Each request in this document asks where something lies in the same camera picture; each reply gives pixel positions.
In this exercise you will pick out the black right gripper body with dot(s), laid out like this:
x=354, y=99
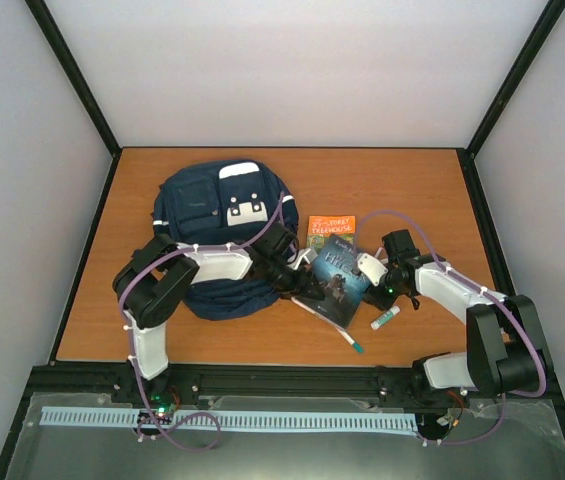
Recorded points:
x=386, y=300

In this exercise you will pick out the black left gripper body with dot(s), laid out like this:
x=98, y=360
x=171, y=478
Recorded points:
x=289, y=287

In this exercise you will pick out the dark blue hardcover book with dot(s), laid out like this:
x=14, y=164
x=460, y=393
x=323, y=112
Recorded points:
x=343, y=289

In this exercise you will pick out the orange Treehouse paperback book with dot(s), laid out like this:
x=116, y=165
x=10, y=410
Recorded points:
x=321, y=228

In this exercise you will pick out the green capped white marker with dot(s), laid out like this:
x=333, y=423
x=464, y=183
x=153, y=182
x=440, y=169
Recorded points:
x=350, y=340

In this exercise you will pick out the navy blue student backpack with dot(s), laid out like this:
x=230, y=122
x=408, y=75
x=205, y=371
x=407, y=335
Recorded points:
x=217, y=202

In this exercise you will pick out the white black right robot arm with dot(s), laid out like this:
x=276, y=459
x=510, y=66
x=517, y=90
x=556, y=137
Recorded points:
x=506, y=349

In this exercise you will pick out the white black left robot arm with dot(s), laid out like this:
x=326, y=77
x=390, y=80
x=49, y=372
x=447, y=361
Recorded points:
x=150, y=287

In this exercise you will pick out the green white glue stick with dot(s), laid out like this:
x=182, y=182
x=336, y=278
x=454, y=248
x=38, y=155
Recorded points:
x=385, y=317

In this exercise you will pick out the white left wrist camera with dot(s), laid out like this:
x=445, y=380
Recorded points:
x=306, y=255

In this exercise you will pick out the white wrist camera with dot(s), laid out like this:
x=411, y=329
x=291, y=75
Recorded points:
x=371, y=267
x=306, y=255

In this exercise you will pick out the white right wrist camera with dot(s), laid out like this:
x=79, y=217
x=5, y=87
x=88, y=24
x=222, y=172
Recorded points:
x=371, y=267

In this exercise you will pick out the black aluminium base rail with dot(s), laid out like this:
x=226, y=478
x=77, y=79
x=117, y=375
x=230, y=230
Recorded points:
x=194, y=384

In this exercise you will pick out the metal front base plate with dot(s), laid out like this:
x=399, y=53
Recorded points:
x=522, y=439

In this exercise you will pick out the light blue slotted cable duct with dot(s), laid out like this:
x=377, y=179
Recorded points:
x=233, y=421

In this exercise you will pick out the black right frame post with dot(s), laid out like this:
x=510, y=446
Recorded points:
x=533, y=44

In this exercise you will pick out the black frame post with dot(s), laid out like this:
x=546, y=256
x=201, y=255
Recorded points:
x=533, y=44
x=61, y=50

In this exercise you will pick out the black left frame post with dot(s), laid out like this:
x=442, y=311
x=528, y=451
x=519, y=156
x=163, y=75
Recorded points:
x=61, y=50

